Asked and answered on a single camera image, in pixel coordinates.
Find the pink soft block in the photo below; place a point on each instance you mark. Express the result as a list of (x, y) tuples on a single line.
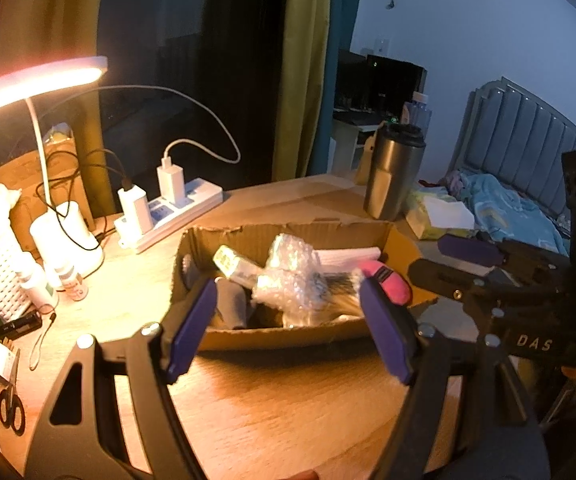
[(392, 285)]

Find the small white charger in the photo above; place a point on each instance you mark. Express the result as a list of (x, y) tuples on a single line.
[(135, 207)]

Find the stainless steel tumbler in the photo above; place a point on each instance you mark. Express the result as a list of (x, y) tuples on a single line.
[(392, 180)]

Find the black monitor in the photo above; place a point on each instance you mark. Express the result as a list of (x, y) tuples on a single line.
[(392, 85)]

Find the white wall outlet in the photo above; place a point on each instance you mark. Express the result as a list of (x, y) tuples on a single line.
[(381, 45)]

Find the shallow cardboard box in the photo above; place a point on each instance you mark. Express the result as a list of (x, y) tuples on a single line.
[(268, 337)]

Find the white cabinet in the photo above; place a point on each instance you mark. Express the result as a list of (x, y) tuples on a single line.
[(345, 145)]

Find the yellow tissue pack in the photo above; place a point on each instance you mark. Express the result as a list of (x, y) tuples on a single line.
[(437, 210)]

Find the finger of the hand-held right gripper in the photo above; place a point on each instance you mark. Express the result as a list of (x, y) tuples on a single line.
[(467, 250), (442, 277)]

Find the light blue blanket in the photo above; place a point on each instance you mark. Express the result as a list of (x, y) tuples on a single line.
[(507, 210)]

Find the white packet green print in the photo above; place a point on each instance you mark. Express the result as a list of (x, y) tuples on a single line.
[(233, 265)]

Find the clear bubble wrap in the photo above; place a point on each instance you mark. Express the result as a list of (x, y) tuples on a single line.
[(288, 265)]

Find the dark striped cloth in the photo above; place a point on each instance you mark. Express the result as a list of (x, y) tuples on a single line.
[(340, 287)]

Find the clear plastic bottle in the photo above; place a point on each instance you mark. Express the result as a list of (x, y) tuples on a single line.
[(417, 110)]

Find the grey padded headboard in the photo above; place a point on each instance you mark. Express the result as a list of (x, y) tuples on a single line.
[(517, 135)]

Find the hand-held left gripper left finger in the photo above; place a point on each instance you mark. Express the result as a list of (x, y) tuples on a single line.
[(193, 330)]

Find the white desk lamp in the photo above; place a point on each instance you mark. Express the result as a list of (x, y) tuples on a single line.
[(65, 240)]

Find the white spray bottle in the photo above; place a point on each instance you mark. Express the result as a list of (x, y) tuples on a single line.
[(35, 282)]

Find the small red label bottle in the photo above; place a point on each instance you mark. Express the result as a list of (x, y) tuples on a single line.
[(73, 282)]

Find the yellow curtain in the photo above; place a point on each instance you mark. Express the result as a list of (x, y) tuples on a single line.
[(303, 60), (43, 10)]

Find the small black device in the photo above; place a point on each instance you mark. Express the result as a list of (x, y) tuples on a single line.
[(18, 325)]

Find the tall brown carton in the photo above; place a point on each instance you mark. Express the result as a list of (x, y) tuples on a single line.
[(23, 185)]

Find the black scissors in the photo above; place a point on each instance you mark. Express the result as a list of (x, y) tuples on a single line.
[(14, 375)]

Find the large white charger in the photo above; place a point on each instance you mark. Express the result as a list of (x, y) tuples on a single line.
[(170, 182)]

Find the white tissue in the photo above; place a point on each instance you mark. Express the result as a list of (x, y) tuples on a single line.
[(347, 257)]

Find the teal curtain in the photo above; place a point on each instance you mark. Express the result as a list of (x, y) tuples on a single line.
[(343, 35)]

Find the white power strip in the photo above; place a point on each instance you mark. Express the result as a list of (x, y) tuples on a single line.
[(193, 200)]

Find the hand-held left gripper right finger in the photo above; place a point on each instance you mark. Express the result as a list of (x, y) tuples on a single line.
[(382, 330)]

